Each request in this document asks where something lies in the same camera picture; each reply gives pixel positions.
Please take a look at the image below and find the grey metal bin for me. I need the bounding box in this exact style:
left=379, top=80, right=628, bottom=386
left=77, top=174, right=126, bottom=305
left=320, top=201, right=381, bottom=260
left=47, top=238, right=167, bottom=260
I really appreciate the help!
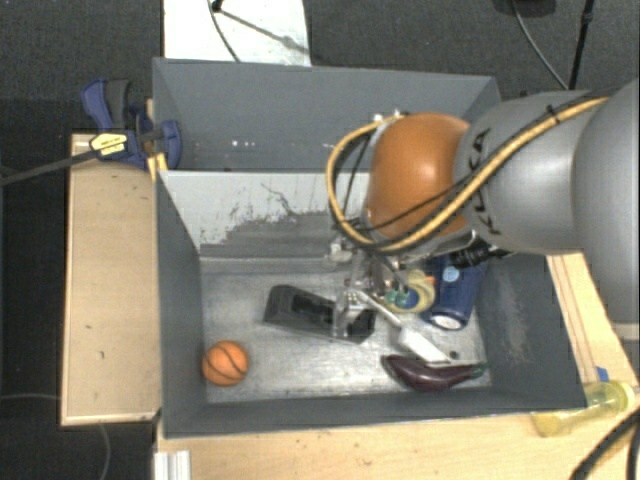
left=151, top=57, right=589, bottom=439

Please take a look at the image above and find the dark blue can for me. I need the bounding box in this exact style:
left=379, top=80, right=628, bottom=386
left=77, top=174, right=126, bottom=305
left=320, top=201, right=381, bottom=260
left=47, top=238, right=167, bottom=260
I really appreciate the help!
left=420, top=254, right=489, bottom=331

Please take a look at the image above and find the white flat block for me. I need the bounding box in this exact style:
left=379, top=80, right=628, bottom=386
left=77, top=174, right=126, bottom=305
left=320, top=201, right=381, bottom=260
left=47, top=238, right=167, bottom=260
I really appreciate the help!
left=396, top=326, right=450, bottom=365

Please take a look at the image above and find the black stapler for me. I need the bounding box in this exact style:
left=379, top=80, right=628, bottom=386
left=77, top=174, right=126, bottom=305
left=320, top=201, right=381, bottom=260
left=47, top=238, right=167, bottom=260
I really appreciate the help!
left=262, top=284, right=377, bottom=346

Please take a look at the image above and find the black cylinder on white bracket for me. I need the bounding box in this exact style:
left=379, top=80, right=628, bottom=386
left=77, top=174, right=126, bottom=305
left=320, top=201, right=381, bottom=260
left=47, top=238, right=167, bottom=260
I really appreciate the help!
left=422, top=229, right=513, bottom=271

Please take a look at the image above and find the orange toy basketball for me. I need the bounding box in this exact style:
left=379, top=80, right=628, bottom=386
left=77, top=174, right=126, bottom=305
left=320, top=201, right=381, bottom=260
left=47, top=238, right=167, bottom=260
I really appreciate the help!
left=201, top=339, right=251, bottom=387

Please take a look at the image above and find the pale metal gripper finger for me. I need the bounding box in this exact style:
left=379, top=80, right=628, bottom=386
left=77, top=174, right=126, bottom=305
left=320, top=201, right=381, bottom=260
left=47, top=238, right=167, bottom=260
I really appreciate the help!
left=361, top=293, right=403, bottom=328
left=331, top=291, right=362, bottom=341

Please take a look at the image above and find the pale wood board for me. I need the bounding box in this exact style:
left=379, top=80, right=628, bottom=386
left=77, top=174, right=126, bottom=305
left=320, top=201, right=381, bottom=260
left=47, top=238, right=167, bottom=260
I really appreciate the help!
left=60, top=133, right=163, bottom=427

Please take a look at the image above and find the purple toy eggplant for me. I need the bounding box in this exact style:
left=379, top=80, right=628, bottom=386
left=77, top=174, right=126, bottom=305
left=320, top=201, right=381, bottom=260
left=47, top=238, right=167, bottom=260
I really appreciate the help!
left=380, top=353, right=490, bottom=394

